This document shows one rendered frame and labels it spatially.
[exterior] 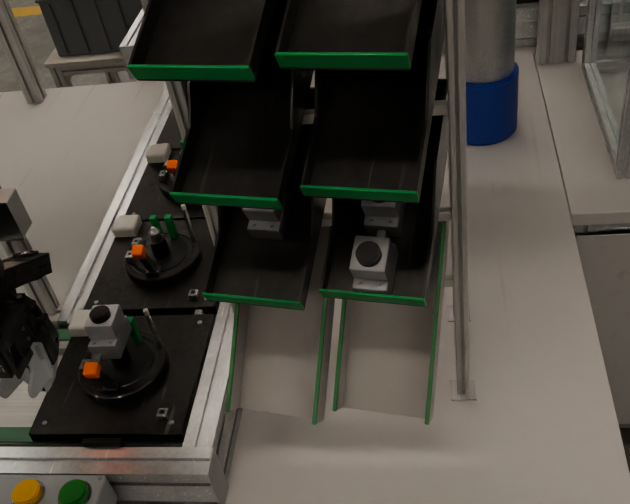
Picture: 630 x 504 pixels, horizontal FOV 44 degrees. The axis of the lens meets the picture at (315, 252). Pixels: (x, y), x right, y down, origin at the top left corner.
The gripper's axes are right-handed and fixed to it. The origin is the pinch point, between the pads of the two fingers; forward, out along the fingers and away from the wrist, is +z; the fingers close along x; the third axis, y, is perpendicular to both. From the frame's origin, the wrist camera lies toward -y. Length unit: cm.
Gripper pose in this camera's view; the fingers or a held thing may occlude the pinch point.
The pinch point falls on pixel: (44, 378)
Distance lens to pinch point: 100.6
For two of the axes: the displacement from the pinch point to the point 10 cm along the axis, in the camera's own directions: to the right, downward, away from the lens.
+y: -1.0, 6.7, -7.4
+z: 1.4, 7.5, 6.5
